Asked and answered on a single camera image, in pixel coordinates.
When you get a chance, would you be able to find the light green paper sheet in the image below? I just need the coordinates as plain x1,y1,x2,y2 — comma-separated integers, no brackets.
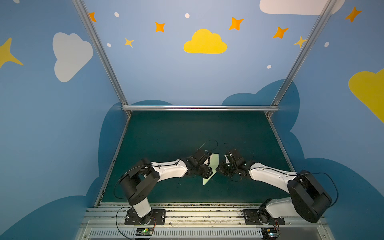
202,153,220,186

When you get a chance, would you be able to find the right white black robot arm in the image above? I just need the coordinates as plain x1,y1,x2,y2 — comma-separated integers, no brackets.
216,163,334,224

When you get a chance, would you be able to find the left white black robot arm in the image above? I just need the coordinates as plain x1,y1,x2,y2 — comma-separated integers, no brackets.
117,156,213,225

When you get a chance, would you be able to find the right green circuit board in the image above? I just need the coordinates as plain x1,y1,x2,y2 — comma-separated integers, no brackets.
262,228,279,240

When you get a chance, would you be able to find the green circuit board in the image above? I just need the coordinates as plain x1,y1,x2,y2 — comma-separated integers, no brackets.
135,228,154,236
262,228,279,240

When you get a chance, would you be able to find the left green circuit board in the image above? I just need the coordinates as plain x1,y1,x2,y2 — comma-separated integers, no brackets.
135,228,154,236

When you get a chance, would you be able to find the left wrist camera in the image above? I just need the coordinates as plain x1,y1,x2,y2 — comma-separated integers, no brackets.
192,149,211,166

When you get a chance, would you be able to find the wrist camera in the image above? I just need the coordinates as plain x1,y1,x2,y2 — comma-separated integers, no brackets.
225,149,246,167
192,149,211,166

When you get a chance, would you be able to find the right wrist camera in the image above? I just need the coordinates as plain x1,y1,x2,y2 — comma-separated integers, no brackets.
225,149,246,167

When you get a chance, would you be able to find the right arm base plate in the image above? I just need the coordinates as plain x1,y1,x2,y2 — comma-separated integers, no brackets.
241,209,286,226

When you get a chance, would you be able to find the right side floor rail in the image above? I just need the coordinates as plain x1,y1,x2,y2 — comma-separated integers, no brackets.
267,113,308,172

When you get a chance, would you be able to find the floor rail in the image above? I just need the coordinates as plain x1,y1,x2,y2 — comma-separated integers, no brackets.
267,113,308,172
93,115,131,208

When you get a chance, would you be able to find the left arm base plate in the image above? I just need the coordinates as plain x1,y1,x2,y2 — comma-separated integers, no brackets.
124,208,166,226

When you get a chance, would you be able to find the aluminium back frame rail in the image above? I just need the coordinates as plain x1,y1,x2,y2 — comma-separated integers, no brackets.
122,105,279,112

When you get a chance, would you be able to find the left side floor rail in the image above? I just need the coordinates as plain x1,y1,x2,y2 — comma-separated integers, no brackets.
93,115,131,208

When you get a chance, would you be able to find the aluminium front rail platform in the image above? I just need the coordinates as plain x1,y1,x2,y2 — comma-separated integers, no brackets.
76,203,335,240

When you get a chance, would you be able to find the aluminium right corner post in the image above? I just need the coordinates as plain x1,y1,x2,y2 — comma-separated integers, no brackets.
267,0,338,119

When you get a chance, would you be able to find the aluminium corner post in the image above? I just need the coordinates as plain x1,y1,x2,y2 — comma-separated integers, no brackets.
73,0,129,108
267,0,338,119

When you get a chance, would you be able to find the aluminium left corner post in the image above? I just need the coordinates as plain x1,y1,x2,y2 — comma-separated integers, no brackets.
73,0,129,108

